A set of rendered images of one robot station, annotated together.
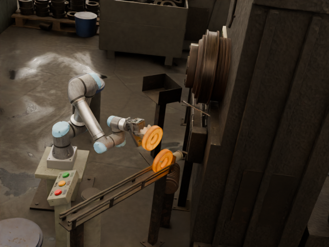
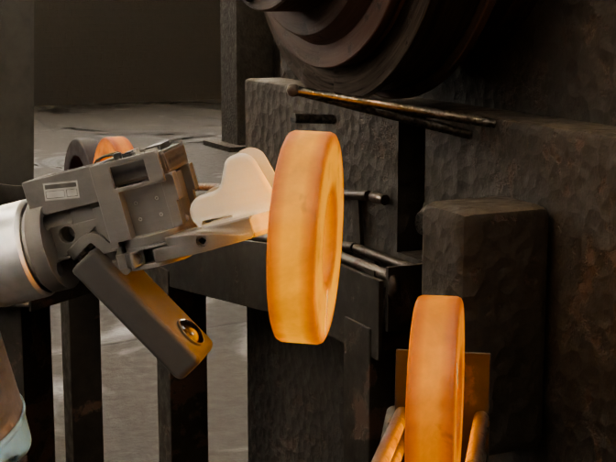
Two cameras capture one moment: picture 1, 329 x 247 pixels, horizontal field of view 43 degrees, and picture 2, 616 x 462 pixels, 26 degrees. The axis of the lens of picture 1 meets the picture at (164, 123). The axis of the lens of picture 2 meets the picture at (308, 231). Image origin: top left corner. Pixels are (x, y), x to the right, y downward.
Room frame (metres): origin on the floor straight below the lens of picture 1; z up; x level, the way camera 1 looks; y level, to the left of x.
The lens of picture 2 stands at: (1.18, 0.48, 1.00)
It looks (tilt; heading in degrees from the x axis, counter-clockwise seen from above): 10 degrees down; 334
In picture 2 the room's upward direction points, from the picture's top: straight up
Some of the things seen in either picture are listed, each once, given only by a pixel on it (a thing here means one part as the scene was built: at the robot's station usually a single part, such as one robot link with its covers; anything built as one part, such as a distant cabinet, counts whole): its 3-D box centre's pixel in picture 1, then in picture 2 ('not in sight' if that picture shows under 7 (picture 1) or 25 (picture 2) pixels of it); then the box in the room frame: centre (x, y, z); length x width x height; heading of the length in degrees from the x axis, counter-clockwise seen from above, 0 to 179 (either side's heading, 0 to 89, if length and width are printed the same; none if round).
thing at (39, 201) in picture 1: (63, 179); not in sight; (2.34, 0.68, 0.13); 0.40 x 0.40 x 0.26; 3
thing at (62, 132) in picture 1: (61, 133); not in sight; (2.35, 0.69, 0.54); 0.13 x 0.12 x 0.14; 142
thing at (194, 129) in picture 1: (197, 145); (485, 325); (2.22, -0.23, 0.68); 0.11 x 0.08 x 0.24; 89
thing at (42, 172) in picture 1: (63, 163); not in sight; (2.34, 0.68, 0.28); 0.32 x 0.32 x 0.04; 3
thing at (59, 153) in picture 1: (62, 147); not in sight; (2.34, 0.68, 0.43); 0.15 x 0.15 x 0.10
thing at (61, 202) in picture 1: (63, 220); not in sight; (1.78, 0.53, 0.31); 0.24 x 0.16 x 0.62; 179
